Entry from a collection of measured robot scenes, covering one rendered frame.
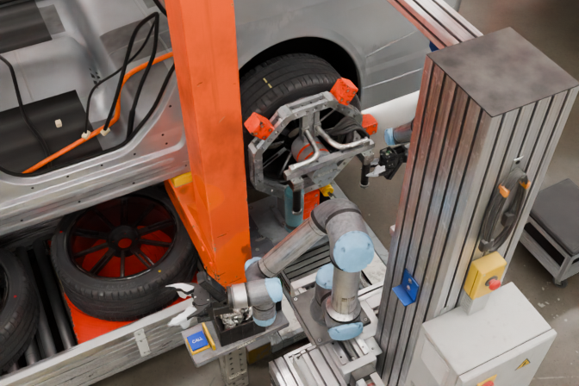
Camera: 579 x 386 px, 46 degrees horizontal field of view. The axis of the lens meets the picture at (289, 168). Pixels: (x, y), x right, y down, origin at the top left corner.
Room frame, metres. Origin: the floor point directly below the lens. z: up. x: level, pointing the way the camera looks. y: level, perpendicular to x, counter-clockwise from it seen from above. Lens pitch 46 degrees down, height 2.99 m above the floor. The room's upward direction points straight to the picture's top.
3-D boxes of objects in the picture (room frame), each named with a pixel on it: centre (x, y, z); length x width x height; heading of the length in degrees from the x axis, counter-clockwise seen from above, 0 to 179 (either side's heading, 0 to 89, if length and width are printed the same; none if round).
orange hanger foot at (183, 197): (2.01, 0.42, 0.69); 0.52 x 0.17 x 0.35; 27
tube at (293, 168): (2.01, -0.04, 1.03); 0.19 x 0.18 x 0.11; 27
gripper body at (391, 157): (2.10, -0.46, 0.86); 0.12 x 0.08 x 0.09; 117
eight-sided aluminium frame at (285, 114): (2.16, -0.08, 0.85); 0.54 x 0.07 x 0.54; 117
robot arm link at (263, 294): (1.16, 0.08, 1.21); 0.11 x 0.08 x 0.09; 102
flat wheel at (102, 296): (1.94, 0.78, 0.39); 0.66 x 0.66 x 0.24
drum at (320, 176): (2.10, -0.11, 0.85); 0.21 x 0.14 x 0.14; 27
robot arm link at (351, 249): (1.22, -0.18, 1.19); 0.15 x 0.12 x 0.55; 12
